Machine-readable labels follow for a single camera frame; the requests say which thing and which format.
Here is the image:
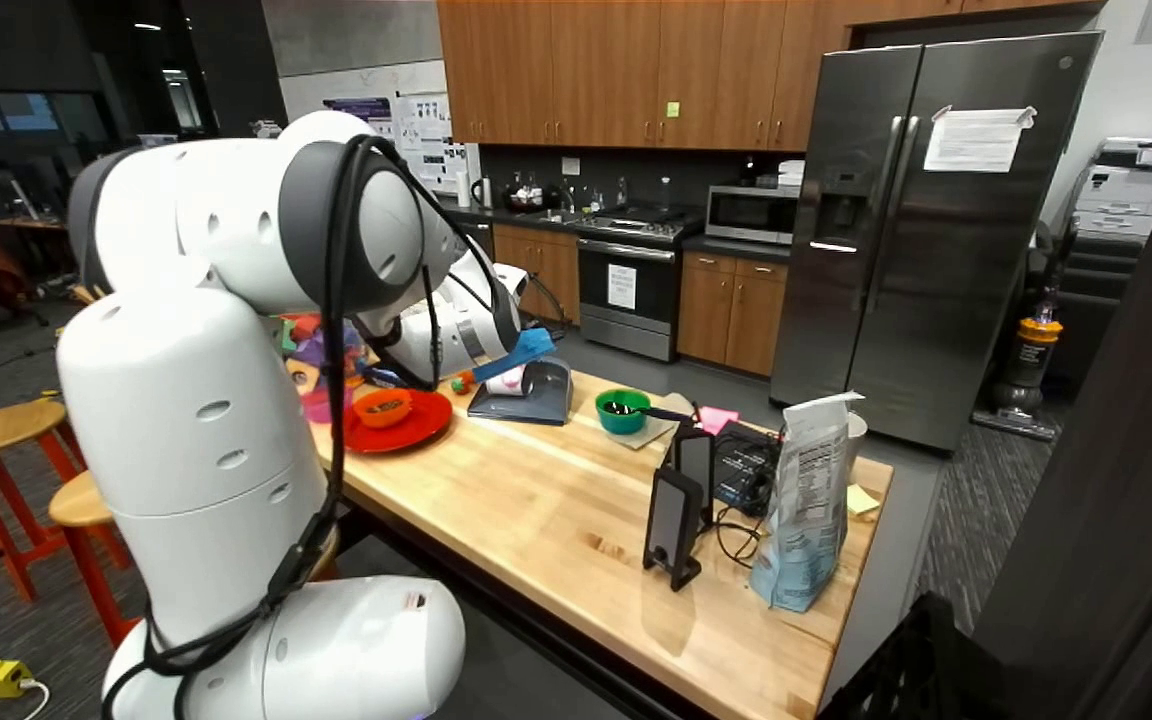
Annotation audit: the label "white paper sheet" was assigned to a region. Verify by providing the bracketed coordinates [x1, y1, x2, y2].
[920, 101, 1042, 175]

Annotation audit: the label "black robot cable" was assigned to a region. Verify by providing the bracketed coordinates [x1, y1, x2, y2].
[92, 132, 526, 720]

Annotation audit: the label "poster with purple header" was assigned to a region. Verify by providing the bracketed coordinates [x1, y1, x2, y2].
[321, 92, 401, 138]

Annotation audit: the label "silver blue paper bag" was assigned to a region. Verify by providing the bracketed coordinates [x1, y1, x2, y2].
[749, 385, 868, 617]

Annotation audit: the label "blue cloth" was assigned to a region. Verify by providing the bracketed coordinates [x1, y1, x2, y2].
[470, 324, 561, 393]

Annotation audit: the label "pink sticky note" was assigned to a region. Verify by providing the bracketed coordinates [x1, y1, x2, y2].
[692, 399, 742, 442]

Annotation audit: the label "black box device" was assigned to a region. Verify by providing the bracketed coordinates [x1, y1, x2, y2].
[710, 416, 784, 521]

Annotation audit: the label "orange grey vacuum cleaner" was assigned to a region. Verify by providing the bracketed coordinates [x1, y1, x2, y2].
[992, 297, 1068, 423]

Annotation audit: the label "grey office printer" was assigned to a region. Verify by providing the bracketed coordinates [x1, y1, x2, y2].
[1068, 132, 1152, 254]

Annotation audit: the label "black steel oven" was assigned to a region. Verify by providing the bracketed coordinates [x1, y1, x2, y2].
[575, 217, 688, 364]

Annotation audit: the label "stainless steel fridge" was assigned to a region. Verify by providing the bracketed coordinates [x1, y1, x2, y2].
[768, 28, 1109, 455]

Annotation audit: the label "thin black cable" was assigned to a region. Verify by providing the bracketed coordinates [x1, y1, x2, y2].
[710, 506, 773, 571]

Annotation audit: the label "silver microwave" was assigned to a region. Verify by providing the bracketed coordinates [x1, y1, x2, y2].
[700, 182, 805, 249]

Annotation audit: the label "pale mat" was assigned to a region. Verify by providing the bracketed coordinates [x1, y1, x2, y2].
[591, 387, 702, 455]

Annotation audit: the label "wooden toy block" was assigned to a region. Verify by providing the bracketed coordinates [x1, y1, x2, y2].
[283, 355, 325, 399]

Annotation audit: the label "white oven towel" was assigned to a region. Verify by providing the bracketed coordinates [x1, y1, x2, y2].
[605, 261, 640, 311]

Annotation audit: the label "white printed poster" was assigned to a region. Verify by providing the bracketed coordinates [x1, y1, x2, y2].
[391, 83, 485, 206]

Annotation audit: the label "wide wooden base cabinet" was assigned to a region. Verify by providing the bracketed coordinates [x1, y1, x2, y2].
[671, 246, 790, 381]

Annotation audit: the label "black tablet stand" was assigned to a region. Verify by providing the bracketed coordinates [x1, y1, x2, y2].
[640, 420, 719, 591]

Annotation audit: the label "dark foreground panel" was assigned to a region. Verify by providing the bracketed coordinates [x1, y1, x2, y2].
[970, 92, 1152, 720]

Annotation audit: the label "narrow wooden base cabinet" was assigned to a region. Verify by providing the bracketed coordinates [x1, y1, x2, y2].
[493, 222, 584, 327]

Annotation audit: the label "wooden wall cabinets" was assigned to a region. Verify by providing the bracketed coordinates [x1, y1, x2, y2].
[435, 0, 1110, 154]

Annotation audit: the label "green bowl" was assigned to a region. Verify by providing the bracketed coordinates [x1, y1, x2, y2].
[591, 385, 656, 438]

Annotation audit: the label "red plate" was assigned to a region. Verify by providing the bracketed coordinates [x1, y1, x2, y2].
[338, 385, 456, 461]

